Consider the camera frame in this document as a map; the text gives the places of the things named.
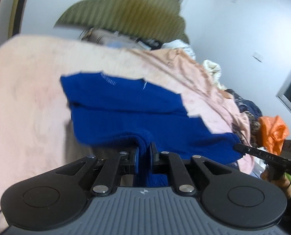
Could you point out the white quilt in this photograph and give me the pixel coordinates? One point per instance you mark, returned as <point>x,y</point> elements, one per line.
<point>179,44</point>

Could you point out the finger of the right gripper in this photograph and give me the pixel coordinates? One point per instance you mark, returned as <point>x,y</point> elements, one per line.
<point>263,155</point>

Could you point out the orange plastic bag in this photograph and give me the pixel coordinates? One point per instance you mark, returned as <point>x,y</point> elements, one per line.
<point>273,132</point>

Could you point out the cream crumpled blanket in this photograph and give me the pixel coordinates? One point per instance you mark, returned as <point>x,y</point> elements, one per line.
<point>215,72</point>

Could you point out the peach blanket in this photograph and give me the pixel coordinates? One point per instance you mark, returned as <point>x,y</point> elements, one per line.
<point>174,70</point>

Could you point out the person's right hand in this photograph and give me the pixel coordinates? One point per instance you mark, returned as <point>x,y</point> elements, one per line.
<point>283,183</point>

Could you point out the dark patterned clothes pile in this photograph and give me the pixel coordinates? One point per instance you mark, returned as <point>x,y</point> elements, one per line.
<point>253,113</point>

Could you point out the dark clothes on pillow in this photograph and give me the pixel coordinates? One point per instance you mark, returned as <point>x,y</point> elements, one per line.
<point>151,44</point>

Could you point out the pink bed sheet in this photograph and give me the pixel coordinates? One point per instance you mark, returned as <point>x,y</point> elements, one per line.
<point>35,128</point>

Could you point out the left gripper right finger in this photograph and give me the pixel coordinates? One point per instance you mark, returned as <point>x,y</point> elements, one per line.
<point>228,196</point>

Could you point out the olive padded headboard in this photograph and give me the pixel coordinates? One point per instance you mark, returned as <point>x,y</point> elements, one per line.
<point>146,19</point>

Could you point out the gold tower air conditioner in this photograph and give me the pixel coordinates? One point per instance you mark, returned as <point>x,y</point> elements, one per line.
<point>16,16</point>

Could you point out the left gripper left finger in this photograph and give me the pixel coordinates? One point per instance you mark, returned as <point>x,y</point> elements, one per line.
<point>57,197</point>

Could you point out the blue beaded sweater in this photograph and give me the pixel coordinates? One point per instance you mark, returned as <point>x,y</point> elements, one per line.
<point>116,112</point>

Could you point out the brown striped pillow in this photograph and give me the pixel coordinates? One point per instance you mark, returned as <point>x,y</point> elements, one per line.
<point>112,39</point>

